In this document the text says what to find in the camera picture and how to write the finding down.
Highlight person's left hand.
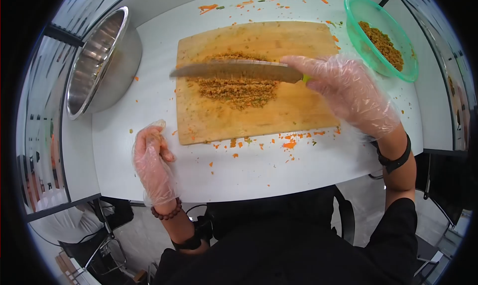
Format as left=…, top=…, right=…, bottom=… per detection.
left=132, top=119, right=181, bottom=207

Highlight person's right hand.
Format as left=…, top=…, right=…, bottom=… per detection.
left=280, top=54, right=402, bottom=141

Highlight person's left fingers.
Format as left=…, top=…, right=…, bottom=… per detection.
left=134, top=119, right=167, bottom=151

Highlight person's right index finger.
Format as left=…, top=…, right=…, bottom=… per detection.
left=280, top=55, right=322, bottom=76

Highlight person's left thumb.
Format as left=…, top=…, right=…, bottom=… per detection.
left=160, top=136, right=176, bottom=163

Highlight person's right fingers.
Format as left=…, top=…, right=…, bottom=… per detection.
left=305, top=74, right=338, bottom=104

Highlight kitchen knife with green handle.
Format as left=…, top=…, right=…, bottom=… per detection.
left=169, top=59, right=311, bottom=84

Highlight wooden cutting board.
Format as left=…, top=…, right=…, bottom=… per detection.
left=176, top=21, right=341, bottom=146

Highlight scattered orange vegetable scraps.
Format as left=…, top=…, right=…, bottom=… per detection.
left=129, top=0, right=406, bottom=188

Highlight pile of minced orange vegetables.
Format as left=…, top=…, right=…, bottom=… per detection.
left=186, top=51, right=281, bottom=111

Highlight minced vegetables in bowl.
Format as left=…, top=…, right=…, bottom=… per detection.
left=358, top=21, right=405, bottom=72

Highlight green plastic bowl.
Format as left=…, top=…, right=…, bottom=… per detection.
left=344, top=0, right=419, bottom=83

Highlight stainless steel bowl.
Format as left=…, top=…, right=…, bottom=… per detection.
left=66, top=6, right=143, bottom=121

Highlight black wrist band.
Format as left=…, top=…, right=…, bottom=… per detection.
left=370, top=133, right=412, bottom=174
left=171, top=229, right=204, bottom=251

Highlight person's body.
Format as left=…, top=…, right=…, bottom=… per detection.
left=152, top=186, right=418, bottom=285

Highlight black metal chair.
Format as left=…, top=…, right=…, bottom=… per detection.
left=413, top=152, right=465, bottom=285

